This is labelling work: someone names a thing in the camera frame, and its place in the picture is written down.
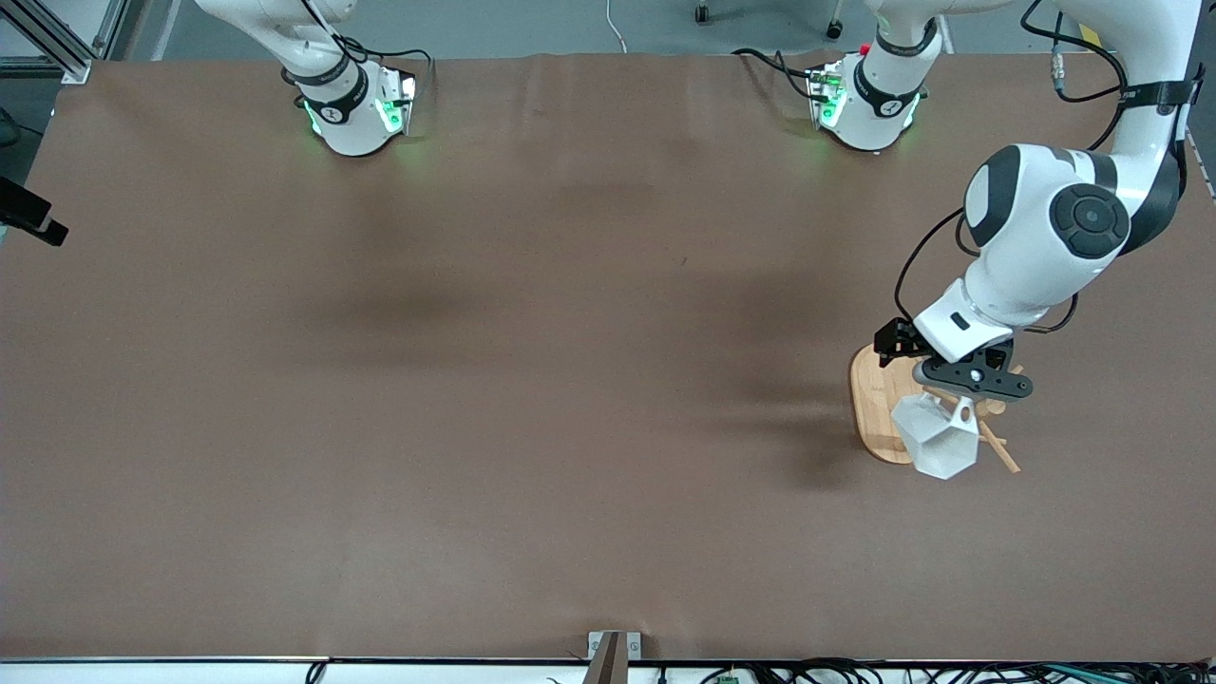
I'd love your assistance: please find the white faceted cup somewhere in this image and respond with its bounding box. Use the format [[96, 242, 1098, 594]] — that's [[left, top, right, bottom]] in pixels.
[[891, 394, 979, 480]]

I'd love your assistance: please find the wooden cup rack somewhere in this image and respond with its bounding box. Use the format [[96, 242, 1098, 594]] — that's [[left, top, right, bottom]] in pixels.
[[848, 340, 1025, 474]]

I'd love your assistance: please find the brown table cover sheet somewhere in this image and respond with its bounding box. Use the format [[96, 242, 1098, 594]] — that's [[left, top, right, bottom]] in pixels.
[[0, 52, 1216, 663]]

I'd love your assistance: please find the aluminium frame post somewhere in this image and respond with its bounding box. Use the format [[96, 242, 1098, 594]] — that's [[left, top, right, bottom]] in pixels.
[[0, 0, 129, 85]]

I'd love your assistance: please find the black left arm base cable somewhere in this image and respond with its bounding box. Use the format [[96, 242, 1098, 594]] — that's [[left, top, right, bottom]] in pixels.
[[731, 47, 820, 102]]

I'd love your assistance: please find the black arm base cable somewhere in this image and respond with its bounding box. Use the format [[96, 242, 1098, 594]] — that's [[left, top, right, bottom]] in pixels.
[[361, 46, 435, 96], [731, 47, 820, 102]]

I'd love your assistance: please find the black cable bundle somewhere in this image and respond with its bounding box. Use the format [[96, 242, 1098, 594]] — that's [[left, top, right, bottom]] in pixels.
[[665, 657, 1216, 684]]

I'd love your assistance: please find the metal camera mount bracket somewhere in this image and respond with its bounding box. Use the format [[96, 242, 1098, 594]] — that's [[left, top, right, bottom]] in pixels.
[[587, 631, 642, 684]]

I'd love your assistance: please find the black right arm base cable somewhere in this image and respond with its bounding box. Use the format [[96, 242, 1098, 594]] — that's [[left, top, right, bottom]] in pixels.
[[361, 46, 435, 96]]

